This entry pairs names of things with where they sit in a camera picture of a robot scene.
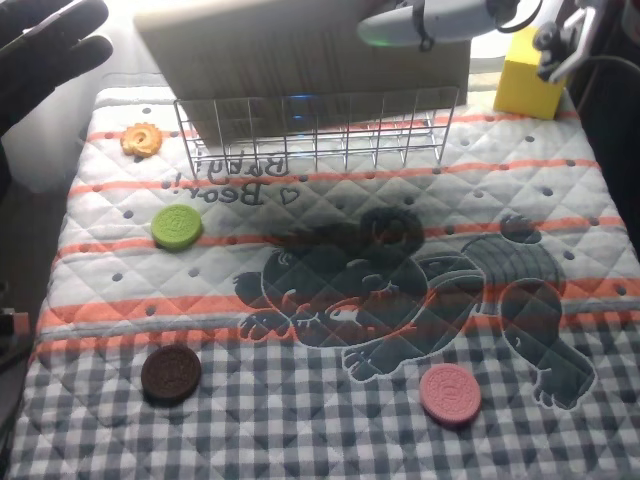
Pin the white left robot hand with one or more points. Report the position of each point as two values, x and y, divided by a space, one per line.
35 70

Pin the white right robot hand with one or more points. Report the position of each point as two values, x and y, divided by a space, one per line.
450 20

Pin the yellow foam block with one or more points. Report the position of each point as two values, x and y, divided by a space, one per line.
525 85

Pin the tan swirl cookie toy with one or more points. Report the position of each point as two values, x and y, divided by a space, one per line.
141 140

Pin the green sandwich cookie toy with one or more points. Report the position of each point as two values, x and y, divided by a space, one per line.
177 227

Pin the brown sandwich cookie toy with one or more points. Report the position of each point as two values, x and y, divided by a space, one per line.
171 374

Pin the pink sandwich cookie toy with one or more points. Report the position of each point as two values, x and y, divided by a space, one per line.
450 395

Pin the grey quilt with bear print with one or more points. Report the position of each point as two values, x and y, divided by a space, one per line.
320 450

